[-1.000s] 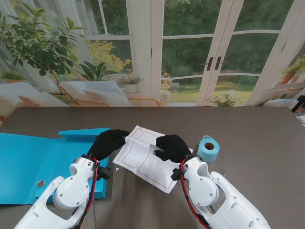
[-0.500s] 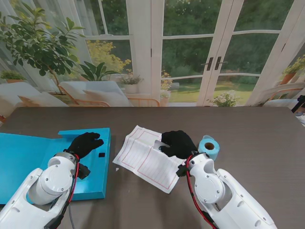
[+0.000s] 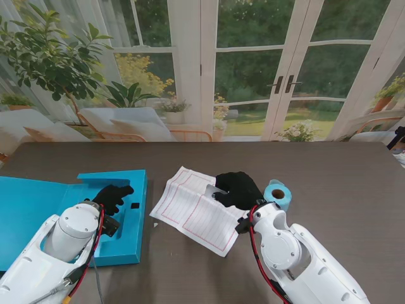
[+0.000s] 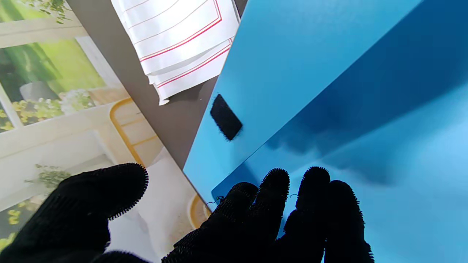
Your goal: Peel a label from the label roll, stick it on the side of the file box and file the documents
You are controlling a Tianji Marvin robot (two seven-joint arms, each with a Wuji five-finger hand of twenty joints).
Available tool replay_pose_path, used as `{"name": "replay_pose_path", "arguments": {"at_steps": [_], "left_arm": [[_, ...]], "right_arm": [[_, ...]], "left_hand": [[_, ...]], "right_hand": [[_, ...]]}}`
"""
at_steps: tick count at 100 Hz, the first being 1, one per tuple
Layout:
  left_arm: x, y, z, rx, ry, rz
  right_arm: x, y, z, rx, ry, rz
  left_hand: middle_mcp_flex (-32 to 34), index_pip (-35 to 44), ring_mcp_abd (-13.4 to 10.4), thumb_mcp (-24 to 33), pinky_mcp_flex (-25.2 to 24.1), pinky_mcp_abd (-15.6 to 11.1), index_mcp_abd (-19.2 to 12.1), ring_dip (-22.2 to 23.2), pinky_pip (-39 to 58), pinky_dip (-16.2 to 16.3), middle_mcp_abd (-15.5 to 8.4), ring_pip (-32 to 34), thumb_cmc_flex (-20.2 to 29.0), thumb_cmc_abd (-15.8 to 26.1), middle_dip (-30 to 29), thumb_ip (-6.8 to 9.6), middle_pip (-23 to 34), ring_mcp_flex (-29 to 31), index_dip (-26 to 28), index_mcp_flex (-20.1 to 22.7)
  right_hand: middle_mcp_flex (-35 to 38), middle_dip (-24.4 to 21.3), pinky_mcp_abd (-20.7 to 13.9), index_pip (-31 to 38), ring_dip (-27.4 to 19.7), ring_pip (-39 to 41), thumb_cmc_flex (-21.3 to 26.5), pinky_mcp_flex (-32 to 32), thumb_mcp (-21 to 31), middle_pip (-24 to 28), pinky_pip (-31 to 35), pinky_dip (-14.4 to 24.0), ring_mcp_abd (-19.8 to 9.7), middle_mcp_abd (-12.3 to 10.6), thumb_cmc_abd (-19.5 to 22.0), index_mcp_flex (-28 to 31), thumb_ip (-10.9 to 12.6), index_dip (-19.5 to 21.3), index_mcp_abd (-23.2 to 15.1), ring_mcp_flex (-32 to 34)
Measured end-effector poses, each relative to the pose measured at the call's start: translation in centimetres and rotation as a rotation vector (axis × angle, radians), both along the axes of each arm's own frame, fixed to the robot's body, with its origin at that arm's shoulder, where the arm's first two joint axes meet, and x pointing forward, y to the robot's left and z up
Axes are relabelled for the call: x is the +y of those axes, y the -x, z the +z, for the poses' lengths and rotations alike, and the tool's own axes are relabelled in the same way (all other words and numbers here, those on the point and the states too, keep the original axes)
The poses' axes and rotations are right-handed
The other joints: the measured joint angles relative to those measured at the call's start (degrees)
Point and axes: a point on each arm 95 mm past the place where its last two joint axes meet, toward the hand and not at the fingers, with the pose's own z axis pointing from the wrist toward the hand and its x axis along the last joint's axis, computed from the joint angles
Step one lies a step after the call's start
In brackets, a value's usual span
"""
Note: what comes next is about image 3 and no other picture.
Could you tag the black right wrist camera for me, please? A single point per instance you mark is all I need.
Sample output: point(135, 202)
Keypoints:
point(243, 225)

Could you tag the blue file box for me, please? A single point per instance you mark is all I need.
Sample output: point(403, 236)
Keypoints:
point(38, 215)

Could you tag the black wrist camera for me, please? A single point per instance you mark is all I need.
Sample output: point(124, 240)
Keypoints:
point(243, 225)
point(110, 225)

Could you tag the white lined paper sheets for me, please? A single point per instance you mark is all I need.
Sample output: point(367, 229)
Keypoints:
point(196, 221)

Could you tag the black stand at table edge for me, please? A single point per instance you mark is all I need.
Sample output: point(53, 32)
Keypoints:
point(399, 139)

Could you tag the white peeled label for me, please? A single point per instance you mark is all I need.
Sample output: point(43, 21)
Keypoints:
point(211, 190)

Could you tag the printed garden window backdrop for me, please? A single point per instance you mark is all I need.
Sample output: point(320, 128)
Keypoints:
point(253, 63)

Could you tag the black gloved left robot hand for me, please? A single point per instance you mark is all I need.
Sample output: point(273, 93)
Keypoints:
point(110, 198)

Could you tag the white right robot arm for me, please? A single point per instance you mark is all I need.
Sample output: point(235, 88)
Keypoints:
point(284, 253)

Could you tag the light blue label roll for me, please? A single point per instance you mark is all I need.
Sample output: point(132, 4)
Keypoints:
point(283, 201)

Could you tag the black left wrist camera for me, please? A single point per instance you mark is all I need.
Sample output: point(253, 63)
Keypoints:
point(110, 225)

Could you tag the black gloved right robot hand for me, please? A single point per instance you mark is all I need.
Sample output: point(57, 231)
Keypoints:
point(243, 193)

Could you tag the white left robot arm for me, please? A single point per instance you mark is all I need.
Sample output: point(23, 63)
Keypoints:
point(41, 259)

